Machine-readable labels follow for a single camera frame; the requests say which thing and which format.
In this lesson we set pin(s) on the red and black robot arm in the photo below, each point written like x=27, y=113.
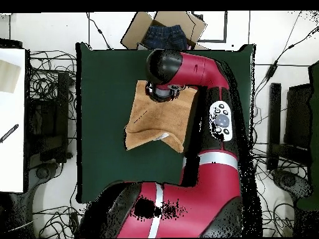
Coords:
x=199, y=186

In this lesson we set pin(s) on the tan terry towel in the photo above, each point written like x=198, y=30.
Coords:
x=159, y=119

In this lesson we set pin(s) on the white side table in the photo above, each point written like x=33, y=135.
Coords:
x=12, y=161

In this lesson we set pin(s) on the dark green table cloth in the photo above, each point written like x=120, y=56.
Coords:
x=104, y=161

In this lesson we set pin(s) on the blue denim jeans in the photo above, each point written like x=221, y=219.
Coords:
x=165, y=37

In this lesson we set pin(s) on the beige cardboard sheet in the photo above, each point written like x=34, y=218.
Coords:
x=8, y=77

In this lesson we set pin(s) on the dark green fabric sheet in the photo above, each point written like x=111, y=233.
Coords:
x=315, y=124

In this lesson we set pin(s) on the black monitor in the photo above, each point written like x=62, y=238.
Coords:
x=297, y=117

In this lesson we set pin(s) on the brown cardboard box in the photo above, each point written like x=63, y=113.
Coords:
x=134, y=32

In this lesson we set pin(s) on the black wheeled stand base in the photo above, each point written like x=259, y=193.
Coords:
x=42, y=173
x=289, y=181

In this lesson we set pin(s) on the black computer tower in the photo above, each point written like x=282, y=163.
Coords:
x=47, y=124

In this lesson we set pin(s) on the narrow black panel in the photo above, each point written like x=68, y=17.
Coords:
x=274, y=124

